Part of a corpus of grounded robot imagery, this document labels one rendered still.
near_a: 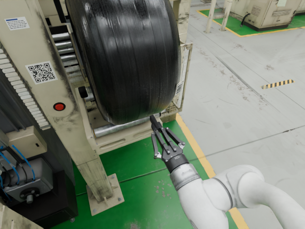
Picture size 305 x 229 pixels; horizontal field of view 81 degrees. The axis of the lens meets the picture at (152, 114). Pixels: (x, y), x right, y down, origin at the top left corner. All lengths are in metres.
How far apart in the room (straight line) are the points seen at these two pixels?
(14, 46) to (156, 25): 0.43
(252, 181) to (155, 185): 1.18
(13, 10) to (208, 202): 0.75
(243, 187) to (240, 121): 1.78
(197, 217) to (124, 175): 1.25
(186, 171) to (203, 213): 0.12
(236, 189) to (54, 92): 0.71
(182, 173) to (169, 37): 0.42
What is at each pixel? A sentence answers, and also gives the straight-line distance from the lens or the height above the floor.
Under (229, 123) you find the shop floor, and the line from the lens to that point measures 2.28.
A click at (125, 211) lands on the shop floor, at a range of 1.63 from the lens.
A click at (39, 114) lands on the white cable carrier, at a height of 1.04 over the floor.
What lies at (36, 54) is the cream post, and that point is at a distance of 0.71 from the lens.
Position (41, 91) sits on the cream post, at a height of 1.15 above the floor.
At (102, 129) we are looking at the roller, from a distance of 0.86.
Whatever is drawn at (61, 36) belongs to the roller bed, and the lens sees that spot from 1.12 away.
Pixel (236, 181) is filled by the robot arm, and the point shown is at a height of 1.04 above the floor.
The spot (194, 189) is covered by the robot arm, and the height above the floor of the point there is 1.03.
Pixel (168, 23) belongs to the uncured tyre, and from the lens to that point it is 0.60.
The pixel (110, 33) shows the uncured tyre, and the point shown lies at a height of 1.37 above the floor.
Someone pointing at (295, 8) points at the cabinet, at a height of 0.42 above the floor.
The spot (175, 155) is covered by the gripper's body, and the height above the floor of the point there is 1.04.
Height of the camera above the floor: 1.55
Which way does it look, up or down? 45 degrees down
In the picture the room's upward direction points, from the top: straight up
